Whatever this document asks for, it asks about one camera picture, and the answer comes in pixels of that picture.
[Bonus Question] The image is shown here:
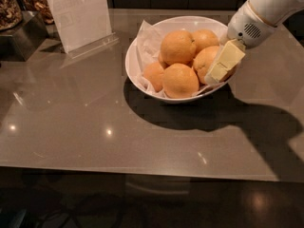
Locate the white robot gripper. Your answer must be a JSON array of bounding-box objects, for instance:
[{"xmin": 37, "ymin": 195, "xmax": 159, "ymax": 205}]
[{"xmin": 204, "ymin": 0, "xmax": 278, "ymax": 86}]

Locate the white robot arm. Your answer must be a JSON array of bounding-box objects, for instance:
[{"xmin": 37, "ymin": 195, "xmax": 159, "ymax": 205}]
[{"xmin": 203, "ymin": 0, "xmax": 304, "ymax": 86}]

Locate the white ceramic bowl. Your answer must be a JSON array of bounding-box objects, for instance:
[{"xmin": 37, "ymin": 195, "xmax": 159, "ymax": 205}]
[{"xmin": 125, "ymin": 16, "xmax": 234, "ymax": 104}]

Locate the left small orange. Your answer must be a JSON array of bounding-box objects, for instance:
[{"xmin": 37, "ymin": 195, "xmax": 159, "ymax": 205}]
[{"xmin": 143, "ymin": 62, "xmax": 164, "ymax": 92}]

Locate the white paper liner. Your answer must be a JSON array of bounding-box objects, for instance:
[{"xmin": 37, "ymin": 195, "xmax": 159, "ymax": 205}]
[{"xmin": 137, "ymin": 22, "xmax": 221, "ymax": 100}]

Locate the acrylic sign holder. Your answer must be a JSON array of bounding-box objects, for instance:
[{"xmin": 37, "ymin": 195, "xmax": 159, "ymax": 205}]
[{"xmin": 47, "ymin": 0, "xmax": 119, "ymax": 58}]

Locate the jar of dried snacks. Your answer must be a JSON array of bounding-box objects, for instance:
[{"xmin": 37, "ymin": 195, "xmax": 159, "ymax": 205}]
[{"xmin": 23, "ymin": 0, "xmax": 54, "ymax": 25}]

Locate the dark metal stand block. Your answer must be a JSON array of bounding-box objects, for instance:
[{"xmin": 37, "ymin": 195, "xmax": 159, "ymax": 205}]
[{"xmin": 0, "ymin": 11, "xmax": 48, "ymax": 62}]

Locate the glass jar of nuts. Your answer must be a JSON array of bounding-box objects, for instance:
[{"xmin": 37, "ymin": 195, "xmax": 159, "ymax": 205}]
[{"xmin": 0, "ymin": 0, "xmax": 23, "ymax": 30}]

